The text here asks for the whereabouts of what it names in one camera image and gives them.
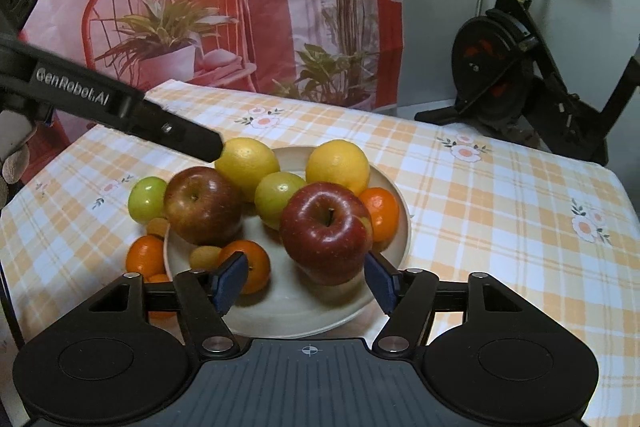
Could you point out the yellow lemon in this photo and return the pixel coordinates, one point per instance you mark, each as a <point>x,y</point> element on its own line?
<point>247,167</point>
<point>337,167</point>

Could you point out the person's left hand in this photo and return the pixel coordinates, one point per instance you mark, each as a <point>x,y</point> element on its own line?
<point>12,137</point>

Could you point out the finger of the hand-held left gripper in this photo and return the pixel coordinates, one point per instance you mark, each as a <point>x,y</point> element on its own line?
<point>185,134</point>

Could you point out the black exercise bike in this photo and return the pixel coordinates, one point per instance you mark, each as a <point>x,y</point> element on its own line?
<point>487,52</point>

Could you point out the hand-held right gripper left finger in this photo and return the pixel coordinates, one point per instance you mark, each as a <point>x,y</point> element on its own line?
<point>231,279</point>

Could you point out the dark red apple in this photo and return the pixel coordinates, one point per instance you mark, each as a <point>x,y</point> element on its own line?
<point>325,232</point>

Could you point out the orange tangerine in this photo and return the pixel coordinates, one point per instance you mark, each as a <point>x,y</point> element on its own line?
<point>382,212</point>
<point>145,255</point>
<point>255,264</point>
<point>160,278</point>

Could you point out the green apple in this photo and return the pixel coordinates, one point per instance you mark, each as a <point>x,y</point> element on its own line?
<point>146,199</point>
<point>275,199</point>

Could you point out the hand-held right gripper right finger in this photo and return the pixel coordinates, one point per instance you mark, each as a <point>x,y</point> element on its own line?
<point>382,282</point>

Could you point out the streaked red apple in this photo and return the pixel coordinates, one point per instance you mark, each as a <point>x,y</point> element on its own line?
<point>202,207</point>

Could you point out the orange plaid floral tablecloth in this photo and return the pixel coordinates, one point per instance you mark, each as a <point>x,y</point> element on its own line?
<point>475,217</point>

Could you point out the brown longan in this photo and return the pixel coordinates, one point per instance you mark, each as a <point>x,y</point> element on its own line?
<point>204,255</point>
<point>157,228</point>

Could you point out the cream ceramic plate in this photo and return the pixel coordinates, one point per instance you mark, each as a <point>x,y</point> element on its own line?
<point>280,307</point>

